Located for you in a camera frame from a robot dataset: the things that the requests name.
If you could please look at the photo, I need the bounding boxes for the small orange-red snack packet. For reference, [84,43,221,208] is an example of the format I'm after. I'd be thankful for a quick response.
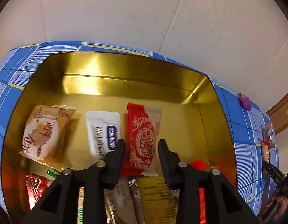
[26,175,48,210]

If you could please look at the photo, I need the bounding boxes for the green-lettered cracker packet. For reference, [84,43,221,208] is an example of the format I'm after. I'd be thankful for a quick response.
[42,168,84,223]

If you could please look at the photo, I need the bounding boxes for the red gold-lettered cake packet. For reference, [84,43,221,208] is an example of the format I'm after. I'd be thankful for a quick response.
[189,159,208,224]

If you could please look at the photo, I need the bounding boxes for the yellow black snack bag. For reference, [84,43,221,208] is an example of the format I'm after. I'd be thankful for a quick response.
[128,176,179,223]

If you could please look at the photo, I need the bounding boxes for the red white patterned pastry packet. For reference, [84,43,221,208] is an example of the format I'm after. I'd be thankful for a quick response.
[121,103,162,176]

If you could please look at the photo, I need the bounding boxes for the red-ended rice bar packet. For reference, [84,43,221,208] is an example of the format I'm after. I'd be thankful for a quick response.
[261,140,270,163]

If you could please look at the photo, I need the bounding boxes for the clear orange-edged seed bag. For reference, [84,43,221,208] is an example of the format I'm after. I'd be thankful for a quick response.
[262,122,276,149]

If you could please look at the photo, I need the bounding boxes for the beige gold long sachet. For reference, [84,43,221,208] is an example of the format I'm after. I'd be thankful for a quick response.
[104,177,138,223]

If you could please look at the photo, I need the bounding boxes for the tan pastry packet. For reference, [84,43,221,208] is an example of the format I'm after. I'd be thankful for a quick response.
[20,105,77,171]

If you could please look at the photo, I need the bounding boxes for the purple candy wrapper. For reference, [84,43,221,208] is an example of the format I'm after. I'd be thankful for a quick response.
[238,93,252,111]

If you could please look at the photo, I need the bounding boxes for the white and gold sachet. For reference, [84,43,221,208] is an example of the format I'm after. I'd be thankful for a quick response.
[86,111,121,163]

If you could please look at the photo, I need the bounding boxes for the dark gold-lined gift box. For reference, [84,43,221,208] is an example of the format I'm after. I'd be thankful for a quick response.
[1,52,237,223]

